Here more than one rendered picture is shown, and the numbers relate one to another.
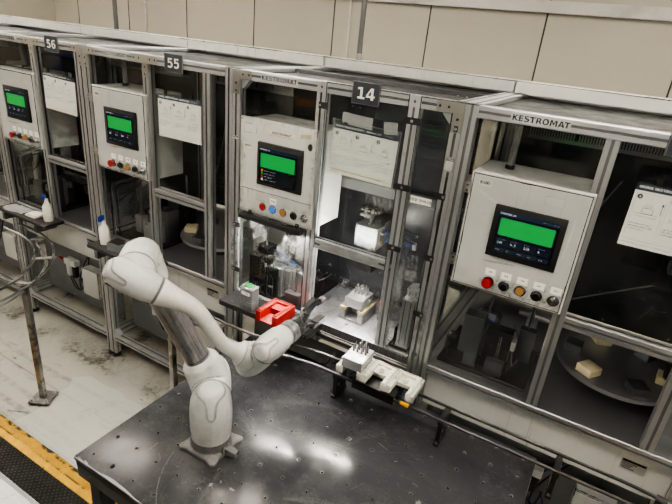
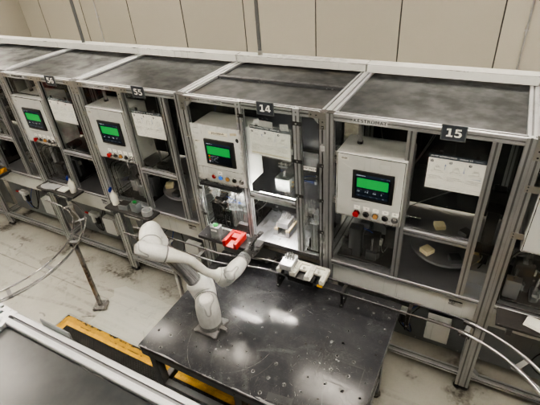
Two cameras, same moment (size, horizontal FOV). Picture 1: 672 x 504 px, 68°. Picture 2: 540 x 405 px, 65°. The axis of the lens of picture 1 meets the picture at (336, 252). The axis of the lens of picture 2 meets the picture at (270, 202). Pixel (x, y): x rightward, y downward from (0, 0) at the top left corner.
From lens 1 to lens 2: 0.89 m
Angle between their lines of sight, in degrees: 11
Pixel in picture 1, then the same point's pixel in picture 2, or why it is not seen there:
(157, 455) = (182, 337)
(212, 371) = (203, 286)
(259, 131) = (202, 132)
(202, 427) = (205, 320)
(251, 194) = (205, 169)
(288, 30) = not seen: outside the picture
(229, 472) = (224, 341)
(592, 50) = not seen: outside the picture
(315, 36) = not seen: outside the picture
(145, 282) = (158, 253)
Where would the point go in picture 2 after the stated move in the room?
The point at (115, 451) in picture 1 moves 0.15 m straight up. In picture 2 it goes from (159, 338) to (154, 324)
